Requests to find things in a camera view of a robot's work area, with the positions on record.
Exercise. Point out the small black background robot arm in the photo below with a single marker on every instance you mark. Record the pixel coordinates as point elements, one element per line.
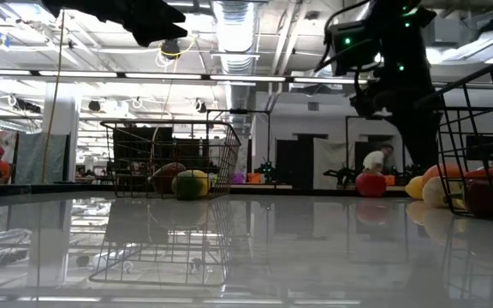
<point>268,169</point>
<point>340,174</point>

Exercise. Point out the yellow lemon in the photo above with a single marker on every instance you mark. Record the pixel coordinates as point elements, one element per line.
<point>414,188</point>

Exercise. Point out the purple item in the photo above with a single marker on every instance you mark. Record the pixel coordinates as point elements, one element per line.
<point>239,178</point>

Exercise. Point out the orange red peach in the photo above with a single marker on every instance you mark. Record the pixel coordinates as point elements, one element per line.
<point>165,179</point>

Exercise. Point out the orange box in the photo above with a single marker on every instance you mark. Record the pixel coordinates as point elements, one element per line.
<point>254,178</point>

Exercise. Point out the black ceiling-mounted device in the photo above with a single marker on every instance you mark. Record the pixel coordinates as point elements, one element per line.
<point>170,48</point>

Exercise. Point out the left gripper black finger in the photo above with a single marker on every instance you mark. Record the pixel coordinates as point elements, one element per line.
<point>156,34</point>
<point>156,13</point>

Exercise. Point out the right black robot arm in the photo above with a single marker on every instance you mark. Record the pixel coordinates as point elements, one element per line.
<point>400,43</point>

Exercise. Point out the silver ceiling air duct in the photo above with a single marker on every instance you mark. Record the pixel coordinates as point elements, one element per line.
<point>235,34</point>

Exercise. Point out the orange carrot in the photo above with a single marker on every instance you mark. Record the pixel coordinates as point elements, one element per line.
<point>486,172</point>

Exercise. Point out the grey fabric partition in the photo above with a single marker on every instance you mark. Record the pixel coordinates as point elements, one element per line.
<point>41,158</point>

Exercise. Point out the yellow orange round fruit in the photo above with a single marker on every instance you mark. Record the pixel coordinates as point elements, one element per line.
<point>439,172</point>

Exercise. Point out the black background rig frame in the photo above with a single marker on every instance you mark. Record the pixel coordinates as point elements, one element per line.
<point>238,111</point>

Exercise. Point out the red apple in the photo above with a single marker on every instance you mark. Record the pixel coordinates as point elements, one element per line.
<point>370,185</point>

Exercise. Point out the green yellow round fruit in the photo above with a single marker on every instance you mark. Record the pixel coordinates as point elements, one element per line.
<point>191,186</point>

